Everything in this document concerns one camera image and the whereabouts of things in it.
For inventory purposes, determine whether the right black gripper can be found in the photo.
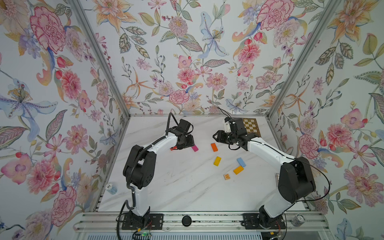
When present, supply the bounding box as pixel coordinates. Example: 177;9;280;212
213;130;239;145

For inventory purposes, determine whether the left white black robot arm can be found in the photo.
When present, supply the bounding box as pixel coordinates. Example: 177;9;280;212
116;113;195;239

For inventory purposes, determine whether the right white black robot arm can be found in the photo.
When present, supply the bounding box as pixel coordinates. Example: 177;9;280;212
213;117;317;229

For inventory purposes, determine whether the orange rectangular block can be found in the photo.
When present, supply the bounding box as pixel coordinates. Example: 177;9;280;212
211;143;218;152

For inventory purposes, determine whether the yellow rectangular block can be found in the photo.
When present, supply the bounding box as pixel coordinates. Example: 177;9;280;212
214;157;222;167

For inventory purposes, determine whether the wooden chessboard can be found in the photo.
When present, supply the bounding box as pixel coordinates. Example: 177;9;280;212
242;118;261;137

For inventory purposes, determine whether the light blue rectangular block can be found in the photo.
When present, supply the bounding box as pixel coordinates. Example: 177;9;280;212
237;158;246;168

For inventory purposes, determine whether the yellow-orange rectangular block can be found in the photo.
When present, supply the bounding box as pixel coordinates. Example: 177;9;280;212
233;166;244;175

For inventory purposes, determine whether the playing card box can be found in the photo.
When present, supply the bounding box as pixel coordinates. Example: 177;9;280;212
275;174;280;188

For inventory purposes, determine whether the black round knob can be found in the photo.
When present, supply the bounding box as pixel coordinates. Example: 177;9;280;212
182;215;193;227

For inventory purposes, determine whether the clear tape roll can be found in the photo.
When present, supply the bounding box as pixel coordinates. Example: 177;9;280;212
291;214;306;228

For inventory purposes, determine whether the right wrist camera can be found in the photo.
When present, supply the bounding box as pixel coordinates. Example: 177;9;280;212
224;117;234;133

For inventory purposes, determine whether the aluminium mounting rail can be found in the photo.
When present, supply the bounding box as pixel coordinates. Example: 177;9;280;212
74;211;330;233

